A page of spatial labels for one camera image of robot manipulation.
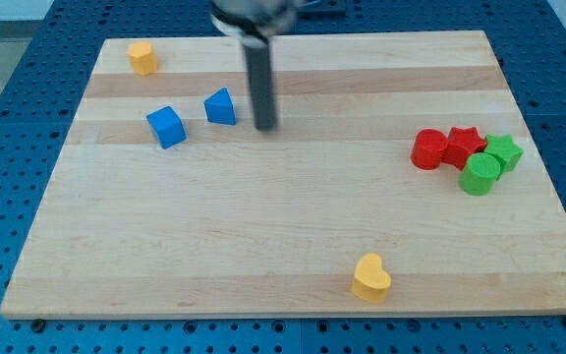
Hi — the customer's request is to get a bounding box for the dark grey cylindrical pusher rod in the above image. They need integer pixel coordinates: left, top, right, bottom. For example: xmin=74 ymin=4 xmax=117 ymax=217
xmin=243 ymin=40 xmax=278 ymax=131

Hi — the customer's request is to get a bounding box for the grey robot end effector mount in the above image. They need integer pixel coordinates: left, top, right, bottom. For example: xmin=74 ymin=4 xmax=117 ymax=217
xmin=210 ymin=0 xmax=299 ymax=47

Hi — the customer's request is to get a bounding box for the blue wooden cube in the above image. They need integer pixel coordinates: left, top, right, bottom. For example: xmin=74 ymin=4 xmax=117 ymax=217
xmin=146 ymin=106 xmax=187 ymax=149

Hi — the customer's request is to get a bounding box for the blue wooden triangular prism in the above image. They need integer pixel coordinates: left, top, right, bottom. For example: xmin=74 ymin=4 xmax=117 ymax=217
xmin=203 ymin=88 xmax=236 ymax=125

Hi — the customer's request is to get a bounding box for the yellow wooden hexagonal block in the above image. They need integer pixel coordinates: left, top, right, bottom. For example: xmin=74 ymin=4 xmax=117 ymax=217
xmin=127 ymin=41 xmax=158 ymax=76

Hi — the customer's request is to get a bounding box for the light wooden board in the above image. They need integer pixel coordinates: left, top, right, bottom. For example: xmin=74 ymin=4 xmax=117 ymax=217
xmin=0 ymin=30 xmax=566 ymax=320

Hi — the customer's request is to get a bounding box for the red wooden cylinder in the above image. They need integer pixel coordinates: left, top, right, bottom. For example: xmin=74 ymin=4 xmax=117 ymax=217
xmin=410 ymin=128 xmax=448 ymax=170

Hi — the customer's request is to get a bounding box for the red wooden star block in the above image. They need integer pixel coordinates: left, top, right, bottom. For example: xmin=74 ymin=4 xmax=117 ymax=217
xmin=442 ymin=127 xmax=487 ymax=170

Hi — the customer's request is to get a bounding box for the green wooden cylinder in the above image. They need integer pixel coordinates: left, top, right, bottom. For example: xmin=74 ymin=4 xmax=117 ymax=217
xmin=459 ymin=152 xmax=501 ymax=196

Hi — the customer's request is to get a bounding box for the yellow wooden heart block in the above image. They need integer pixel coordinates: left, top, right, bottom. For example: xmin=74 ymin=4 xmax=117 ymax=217
xmin=351 ymin=253 xmax=392 ymax=304

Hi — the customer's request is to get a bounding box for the green wooden star block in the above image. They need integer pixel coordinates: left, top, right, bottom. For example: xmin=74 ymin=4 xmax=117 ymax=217
xmin=484 ymin=135 xmax=524 ymax=175

